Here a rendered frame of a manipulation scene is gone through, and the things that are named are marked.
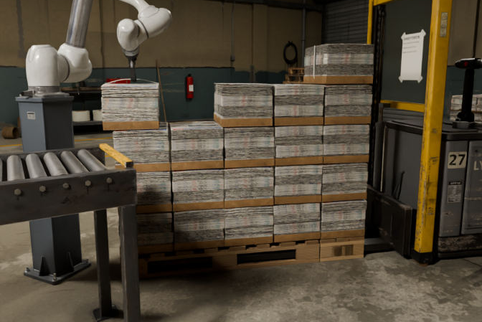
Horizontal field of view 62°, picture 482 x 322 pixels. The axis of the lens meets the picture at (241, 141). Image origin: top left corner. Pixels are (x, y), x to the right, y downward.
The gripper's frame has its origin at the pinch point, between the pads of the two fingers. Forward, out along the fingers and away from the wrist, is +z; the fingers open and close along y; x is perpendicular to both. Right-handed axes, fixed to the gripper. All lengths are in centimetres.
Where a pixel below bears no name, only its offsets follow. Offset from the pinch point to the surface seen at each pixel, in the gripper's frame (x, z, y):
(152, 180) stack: 9, 9, 62
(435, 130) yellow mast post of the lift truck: 164, -19, 48
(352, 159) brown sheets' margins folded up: 124, 6, 56
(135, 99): 1.6, -11.9, 24.3
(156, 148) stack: 11.4, 0.8, 47.3
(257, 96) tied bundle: 66, -12, 23
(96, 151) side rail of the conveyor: -13, -31, 58
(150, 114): 8.9, -7.3, 30.9
